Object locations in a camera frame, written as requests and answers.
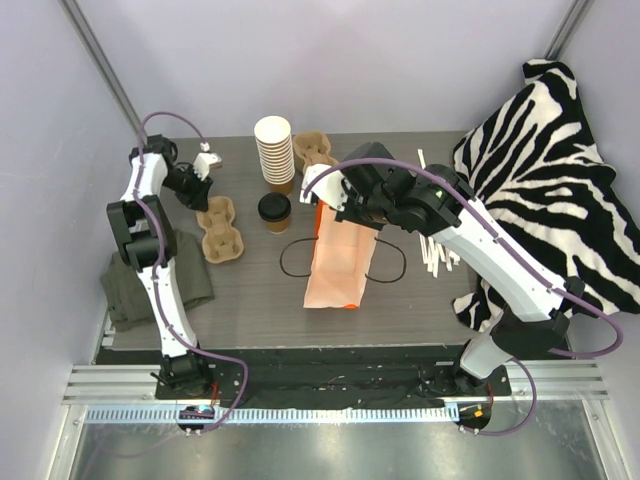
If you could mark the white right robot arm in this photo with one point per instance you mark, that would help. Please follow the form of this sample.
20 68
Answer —
532 321

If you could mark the olive green cloth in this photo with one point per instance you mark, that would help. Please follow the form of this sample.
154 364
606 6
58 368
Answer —
127 302

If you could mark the orange paper bag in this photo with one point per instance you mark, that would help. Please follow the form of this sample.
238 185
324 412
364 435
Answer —
341 260

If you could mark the white slotted cable duct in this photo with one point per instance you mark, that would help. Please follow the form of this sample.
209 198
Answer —
201 414

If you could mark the stack of paper cups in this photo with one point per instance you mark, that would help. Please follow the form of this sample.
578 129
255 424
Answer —
274 144

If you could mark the zebra print blanket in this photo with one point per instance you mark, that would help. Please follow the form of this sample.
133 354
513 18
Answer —
535 165

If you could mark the single cardboard cup carrier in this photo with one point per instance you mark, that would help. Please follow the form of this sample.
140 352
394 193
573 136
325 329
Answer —
222 241

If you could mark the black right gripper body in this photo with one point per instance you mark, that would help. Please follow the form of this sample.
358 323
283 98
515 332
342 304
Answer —
351 211

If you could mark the cardboard cup carrier stack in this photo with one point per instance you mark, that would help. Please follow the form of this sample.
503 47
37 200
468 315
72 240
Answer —
311 148

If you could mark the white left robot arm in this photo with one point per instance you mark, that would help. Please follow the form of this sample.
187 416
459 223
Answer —
146 242

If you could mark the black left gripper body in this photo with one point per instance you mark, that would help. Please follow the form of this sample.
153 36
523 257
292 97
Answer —
198 192

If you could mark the brown paper coffee cup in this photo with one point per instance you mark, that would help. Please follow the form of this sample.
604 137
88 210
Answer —
278 227

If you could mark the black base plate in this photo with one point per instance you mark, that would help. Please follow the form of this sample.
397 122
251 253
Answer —
356 377

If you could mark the pile of wrapped straws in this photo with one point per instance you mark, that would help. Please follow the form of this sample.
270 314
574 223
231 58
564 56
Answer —
435 255

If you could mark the black plastic cup lid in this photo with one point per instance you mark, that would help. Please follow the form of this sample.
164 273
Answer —
274 207

